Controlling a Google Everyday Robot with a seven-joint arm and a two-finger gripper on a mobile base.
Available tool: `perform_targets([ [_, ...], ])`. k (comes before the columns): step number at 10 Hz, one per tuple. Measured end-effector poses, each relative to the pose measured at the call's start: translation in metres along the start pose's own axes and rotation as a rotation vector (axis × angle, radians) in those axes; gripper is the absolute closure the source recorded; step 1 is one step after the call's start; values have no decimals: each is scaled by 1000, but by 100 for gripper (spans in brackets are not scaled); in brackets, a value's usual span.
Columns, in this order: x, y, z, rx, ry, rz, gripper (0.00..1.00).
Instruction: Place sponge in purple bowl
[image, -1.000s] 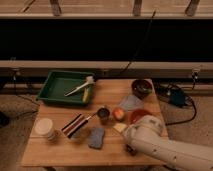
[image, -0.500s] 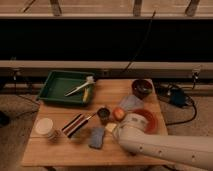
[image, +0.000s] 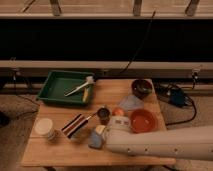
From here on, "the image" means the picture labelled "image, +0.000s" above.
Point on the white dish brush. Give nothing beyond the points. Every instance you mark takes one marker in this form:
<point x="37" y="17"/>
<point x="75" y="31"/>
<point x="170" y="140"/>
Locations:
<point x="89" y="81"/>

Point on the white lidded jar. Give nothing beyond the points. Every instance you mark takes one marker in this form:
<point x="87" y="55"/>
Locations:
<point x="45" y="128"/>

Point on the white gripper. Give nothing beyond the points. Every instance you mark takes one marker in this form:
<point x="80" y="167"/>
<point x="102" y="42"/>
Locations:
<point x="121" y="123"/>

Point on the dark purple bowl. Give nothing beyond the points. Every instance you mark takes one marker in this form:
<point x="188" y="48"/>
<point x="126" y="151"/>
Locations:
<point x="141" y="88"/>

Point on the orange bowl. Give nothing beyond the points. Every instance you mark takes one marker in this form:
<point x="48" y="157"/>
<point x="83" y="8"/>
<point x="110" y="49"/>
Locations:
<point x="143" y="121"/>

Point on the blue sponge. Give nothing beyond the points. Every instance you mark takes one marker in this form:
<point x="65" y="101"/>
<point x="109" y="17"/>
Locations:
<point x="96" y="139"/>

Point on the small dark cup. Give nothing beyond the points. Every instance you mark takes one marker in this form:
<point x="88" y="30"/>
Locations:
<point x="103" y="114"/>

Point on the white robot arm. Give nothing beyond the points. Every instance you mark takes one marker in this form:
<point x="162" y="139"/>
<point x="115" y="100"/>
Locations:
<point x="194" y="143"/>

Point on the grey cloth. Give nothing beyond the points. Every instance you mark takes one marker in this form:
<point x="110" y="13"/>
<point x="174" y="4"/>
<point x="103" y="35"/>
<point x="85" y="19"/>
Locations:
<point x="130" y="102"/>

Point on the green plastic tray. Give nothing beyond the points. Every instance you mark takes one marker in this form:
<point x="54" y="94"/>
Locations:
<point x="60" y="82"/>

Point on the black power adapter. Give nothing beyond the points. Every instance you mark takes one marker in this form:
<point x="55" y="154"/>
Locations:
<point x="177" y="98"/>

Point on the red apple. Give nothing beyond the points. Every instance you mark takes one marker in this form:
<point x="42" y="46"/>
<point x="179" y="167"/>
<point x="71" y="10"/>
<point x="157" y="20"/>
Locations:
<point x="118" y="112"/>

